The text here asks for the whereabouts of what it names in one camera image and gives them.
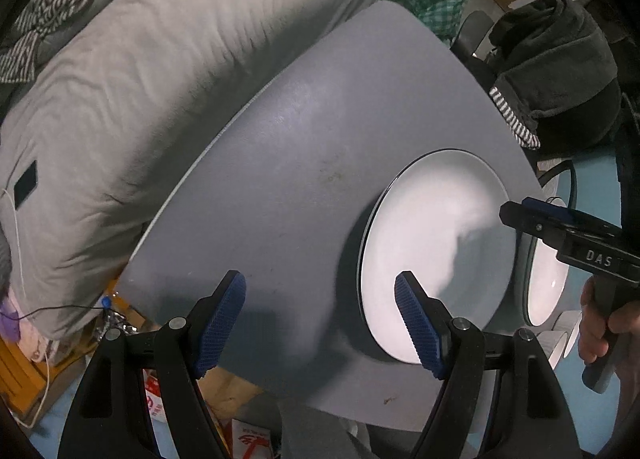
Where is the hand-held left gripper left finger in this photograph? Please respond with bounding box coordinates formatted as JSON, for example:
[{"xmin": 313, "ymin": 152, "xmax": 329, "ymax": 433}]
[{"xmin": 57, "ymin": 270, "xmax": 247, "ymax": 459}]

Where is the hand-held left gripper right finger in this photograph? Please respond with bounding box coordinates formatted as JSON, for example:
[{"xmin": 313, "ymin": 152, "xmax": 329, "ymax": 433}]
[{"xmin": 394, "ymin": 271, "xmax": 583, "ymax": 459}]

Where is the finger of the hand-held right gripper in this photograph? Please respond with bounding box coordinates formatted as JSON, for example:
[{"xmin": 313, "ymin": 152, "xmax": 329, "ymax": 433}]
[
  {"xmin": 499, "ymin": 201, "xmax": 576, "ymax": 252},
  {"xmin": 522, "ymin": 197, "xmax": 621, "ymax": 235}
]

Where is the white bowl with dark rim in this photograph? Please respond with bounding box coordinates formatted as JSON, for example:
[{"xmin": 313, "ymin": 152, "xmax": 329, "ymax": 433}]
[{"xmin": 522, "ymin": 196, "xmax": 571, "ymax": 328}]

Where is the white plate with dark rim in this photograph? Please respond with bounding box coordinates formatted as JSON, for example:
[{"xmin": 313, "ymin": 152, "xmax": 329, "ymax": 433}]
[
  {"xmin": 544, "ymin": 311, "xmax": 582, "ymax": 371},
  {"xmin": 358, "ymin": 149, "xmax": 519, "ymax": 366}
]

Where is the person's right hand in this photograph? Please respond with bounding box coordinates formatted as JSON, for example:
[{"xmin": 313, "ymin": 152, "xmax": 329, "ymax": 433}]
[{"xmin": 578, "ymin": 279, "xmax": 640, "ymax": 370}]

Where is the black office chair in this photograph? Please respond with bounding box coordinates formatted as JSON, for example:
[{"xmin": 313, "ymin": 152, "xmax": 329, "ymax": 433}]
[{"xmin": 450, "ymin": 9, "xmax": 640, "ymax": 220}]

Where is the red white packet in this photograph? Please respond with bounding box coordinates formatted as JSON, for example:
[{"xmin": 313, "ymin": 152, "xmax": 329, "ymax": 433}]
[
  {"xmin": 231, "ymin": 418, "xmax": 282, "ymax": 459},
  {"xmin": 142, "ymin": 366, "xmax": 173, "ymax": 427}
]

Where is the dark grey garment striped cuff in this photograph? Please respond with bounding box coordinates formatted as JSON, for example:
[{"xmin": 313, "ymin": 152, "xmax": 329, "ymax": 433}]
[{"xmin": 487, "ymin": 0, "xmax": 622, "ymax": 150}]

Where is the yellow box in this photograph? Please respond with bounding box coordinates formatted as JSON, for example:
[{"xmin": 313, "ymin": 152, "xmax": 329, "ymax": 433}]
[{"xmin": 0, "ymin": 336, "xmax": 53, "ymax": 417}]

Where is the purple cloth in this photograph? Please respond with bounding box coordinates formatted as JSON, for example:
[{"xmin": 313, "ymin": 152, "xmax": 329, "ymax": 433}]
[{"xmin": 0, "ymin": 296, "xmax": 23, "ymax": 342}]

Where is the grey duvet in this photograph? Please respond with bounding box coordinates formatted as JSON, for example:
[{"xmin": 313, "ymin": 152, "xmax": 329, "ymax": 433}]
[{"xmin": 0, "ymin": 0, "xmax": 391, "ymax": 342}]

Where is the black white striped cloth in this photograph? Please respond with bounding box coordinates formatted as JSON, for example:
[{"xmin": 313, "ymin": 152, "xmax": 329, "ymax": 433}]
[{"xmin": 0, "ymin": 0, "xmax": 103, "ymax": 86}]

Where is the black cable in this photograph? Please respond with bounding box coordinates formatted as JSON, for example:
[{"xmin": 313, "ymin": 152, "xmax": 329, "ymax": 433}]
[{"xmin": 17, "ymin": 304, "xmax": 108, "ymax": 320}]

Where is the white cable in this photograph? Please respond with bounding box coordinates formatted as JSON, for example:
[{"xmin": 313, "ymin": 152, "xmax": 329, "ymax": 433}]
[{"xmin": 0, "ymin": 186, "xmax": 51, "ymax": 430}]

